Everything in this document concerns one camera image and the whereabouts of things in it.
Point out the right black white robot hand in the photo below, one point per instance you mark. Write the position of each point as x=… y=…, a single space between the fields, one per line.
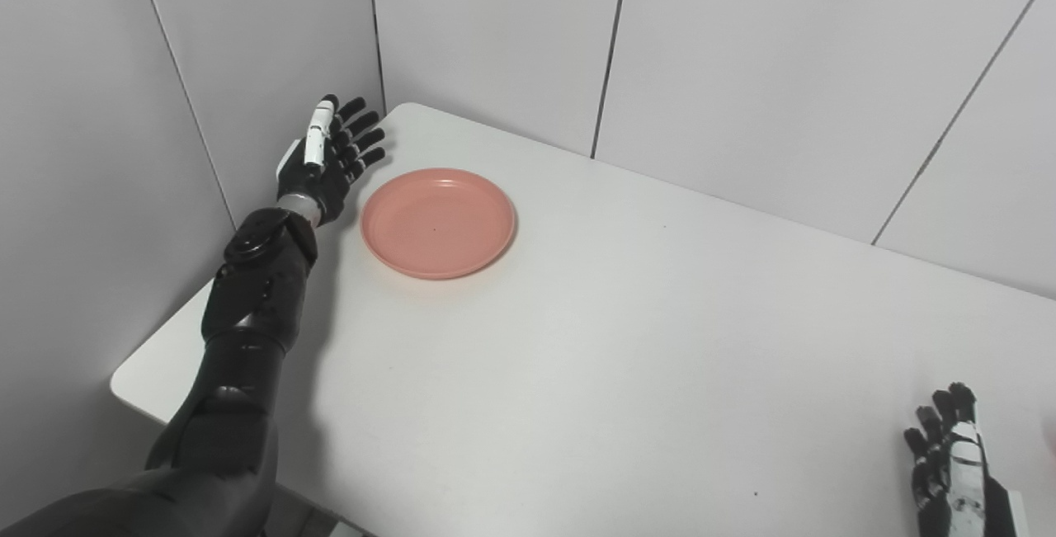
x=994 y=512

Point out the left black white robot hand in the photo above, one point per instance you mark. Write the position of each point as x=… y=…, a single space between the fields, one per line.
x=326 y=178

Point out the pink plastic plate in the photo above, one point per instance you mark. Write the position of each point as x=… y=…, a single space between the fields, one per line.
x=437 y=223

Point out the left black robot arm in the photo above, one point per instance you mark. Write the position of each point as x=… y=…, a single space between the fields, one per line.
x=247 y=306

